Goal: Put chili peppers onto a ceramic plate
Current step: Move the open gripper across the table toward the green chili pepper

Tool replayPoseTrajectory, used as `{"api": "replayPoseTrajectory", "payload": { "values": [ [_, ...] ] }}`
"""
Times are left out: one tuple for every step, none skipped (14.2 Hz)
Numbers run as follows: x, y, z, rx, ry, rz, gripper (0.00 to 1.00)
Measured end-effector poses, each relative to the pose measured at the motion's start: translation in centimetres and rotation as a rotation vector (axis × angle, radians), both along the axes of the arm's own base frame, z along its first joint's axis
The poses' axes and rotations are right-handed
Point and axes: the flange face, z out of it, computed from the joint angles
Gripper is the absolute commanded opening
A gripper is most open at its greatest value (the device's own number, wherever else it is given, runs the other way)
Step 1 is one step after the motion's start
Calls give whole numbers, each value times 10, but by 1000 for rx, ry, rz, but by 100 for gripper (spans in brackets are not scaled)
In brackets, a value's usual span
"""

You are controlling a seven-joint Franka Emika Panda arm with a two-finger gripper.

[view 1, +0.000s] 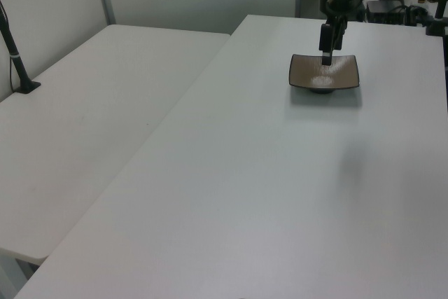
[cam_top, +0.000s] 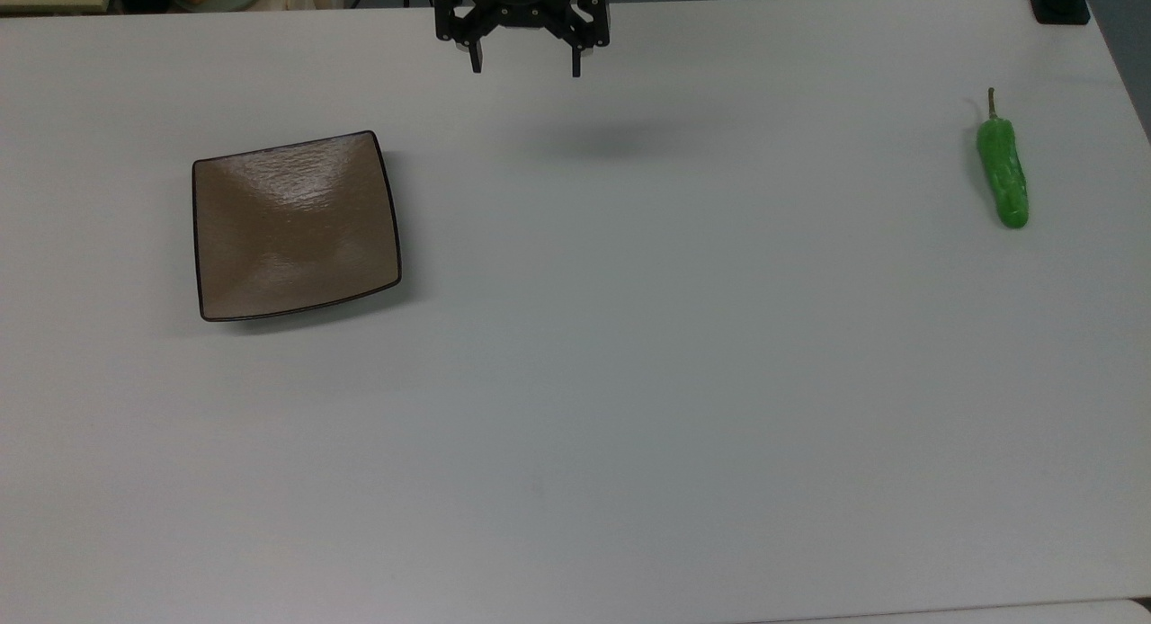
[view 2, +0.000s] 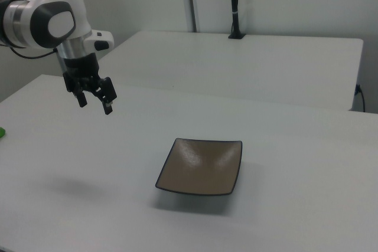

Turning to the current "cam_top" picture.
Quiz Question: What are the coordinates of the square brown ceramic plate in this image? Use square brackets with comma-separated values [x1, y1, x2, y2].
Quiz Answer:
[191, 129, 404, 323]

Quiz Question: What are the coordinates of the green chili pepper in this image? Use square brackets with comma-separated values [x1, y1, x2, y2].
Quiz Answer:
[976, 87, 1031, 230]

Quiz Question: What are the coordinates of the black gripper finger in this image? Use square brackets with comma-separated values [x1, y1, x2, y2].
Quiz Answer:
[563, 29, 595, 78]
[453, 29, 486, 75]

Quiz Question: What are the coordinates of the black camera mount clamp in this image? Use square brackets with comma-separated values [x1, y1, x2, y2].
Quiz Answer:
[1023, 0, 1100, 26]

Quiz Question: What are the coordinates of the white table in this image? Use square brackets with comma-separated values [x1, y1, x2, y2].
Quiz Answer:
[773, 599, 1151, 624]

